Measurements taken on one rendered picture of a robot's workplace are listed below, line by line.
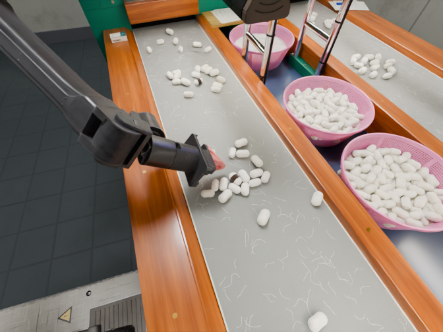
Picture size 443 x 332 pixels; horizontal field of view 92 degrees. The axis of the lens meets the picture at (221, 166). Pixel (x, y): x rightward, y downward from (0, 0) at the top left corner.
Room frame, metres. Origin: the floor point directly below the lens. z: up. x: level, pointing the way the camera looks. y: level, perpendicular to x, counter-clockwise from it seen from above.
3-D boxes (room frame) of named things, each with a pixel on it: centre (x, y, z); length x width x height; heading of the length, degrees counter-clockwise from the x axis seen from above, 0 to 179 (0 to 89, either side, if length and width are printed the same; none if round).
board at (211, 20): (1.14, -0.09, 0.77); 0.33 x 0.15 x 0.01; 111
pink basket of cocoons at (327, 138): (0.53, -0.32, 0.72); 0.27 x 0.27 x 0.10
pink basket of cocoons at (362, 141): (0.27, -0.42, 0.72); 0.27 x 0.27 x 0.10
